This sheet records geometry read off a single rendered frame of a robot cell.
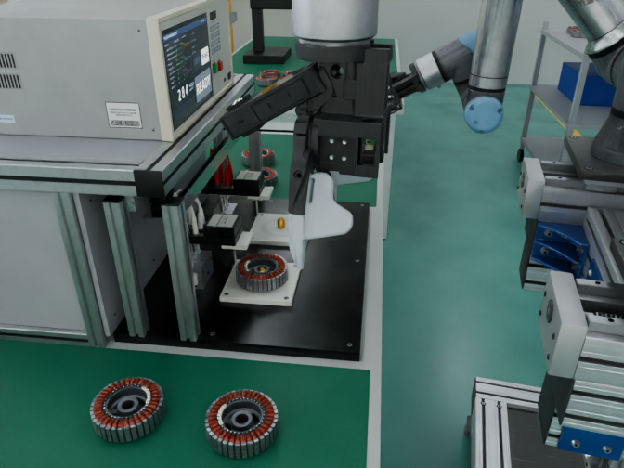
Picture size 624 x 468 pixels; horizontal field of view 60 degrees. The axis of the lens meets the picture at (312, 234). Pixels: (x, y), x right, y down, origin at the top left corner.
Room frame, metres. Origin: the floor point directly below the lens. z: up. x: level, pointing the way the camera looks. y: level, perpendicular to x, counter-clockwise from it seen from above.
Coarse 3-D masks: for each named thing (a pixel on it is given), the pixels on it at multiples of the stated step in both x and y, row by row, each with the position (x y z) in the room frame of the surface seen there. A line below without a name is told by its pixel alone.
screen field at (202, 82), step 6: (204, 72) 1.14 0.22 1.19; (210, 72) 1.17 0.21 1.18; (198, 78) 1.09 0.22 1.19; (204, 78) 1.13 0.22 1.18; (210, 78) 1.17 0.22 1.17; (198, 84) 1.09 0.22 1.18; (204, 84) 1.13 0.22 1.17; (210, 84) 1.17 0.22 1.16; (198, 90) 1.08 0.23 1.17; (204, 90) 1.12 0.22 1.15; (210, 90) 1.16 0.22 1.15; (198, 96) 1.08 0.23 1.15; (204, 96) 1.12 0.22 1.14
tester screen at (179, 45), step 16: (176, 32) 1.00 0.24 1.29; (192, 32) 1.09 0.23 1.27; (176, 48) 0.99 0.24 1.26; (192, 48) 1.08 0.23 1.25; (208, 48) 1.18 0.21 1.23; (176, 64) 0.98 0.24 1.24; (192, 64) 1.07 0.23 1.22; (208, 64) 1.17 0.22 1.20; (176, 80) 0.98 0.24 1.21; (192, 80) 1.06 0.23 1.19; (176, 96) 0.97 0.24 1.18; (192, 96) 1.05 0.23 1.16; (208, 96) 1.15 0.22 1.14
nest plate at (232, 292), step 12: (288, 264) 1.05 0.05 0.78; (288, 276) 1.00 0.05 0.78; (228, 288) 0.95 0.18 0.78; (240, 288) 0.95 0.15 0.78; (288, 288) 0.95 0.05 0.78; (228, 300) 0.92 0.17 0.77; (240, 300) 0.92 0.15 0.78; (252, 300) 0.91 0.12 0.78; (264, 300) 0.91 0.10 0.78; (276, 300) 0.91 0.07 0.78; (288, 300) 0.91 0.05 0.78
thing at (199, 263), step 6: (204, 252) 1.03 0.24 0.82; (210, 252) 1.03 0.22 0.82; (198, 258) 1.00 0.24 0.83; (204, 258) 1.00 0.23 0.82; (210, 258) 1.03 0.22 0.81; (198, 264) 0.98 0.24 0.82; (204, 264) 0.99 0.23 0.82; (210, 264) 1.02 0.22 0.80; (198, 270) 0.97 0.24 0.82; (204, 270) 0.98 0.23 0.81; (210, 270) 1.02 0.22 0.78; (198, 276) 0.97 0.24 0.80; (204, 276) 0.98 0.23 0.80; (210, 276) 1.01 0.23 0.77; (198, 282) 0.97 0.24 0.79; (204, 282) 0.98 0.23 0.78; (198, 288) 0.97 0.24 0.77
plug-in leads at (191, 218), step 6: (198, 204) 1.00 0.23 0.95; (192, 210) 0.97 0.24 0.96; (198, 210) 1.02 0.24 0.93; (192, 216) 0.97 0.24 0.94; (198, 216) 1.00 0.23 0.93; (192, 222) 0.97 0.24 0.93; (198, 222) 1.00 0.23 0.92; (204, 222) 1.02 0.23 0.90; (198, 228) 1.00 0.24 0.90; (192, 234) 0.98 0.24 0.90; (198, 234) 0.98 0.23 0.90
